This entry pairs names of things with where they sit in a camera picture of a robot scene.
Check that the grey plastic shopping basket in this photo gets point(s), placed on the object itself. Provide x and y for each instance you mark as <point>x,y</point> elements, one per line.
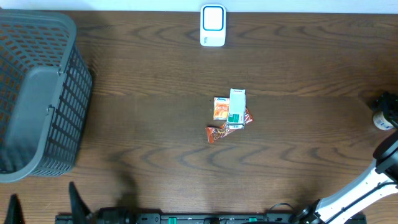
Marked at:
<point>45,93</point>

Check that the orange tissue pack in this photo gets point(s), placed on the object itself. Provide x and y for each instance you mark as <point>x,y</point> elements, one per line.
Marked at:
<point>220,108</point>

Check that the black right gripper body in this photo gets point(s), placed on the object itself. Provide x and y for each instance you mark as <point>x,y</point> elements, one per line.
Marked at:
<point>389,102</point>

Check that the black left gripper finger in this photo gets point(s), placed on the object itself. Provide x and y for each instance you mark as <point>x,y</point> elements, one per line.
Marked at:
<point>81,214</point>
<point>14,213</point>

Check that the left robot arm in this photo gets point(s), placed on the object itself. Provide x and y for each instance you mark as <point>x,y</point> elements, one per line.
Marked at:
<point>110,215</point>

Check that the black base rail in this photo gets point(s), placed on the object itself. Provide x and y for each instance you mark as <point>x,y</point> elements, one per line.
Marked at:
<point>155,218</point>

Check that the green lid seasoning jar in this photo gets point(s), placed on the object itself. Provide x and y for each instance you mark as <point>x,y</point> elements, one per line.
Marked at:
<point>382,121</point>

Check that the red chocolate bar wrapper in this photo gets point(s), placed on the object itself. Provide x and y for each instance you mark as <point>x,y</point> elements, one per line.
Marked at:
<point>215,133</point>

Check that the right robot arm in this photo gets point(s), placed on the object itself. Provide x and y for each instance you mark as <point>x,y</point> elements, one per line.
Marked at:
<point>379,180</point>

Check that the white green carton box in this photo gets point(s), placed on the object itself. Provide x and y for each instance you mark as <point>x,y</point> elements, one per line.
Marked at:
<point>237,109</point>

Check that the white barcode scanner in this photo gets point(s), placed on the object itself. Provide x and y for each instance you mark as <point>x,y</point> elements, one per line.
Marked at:
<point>212,25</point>

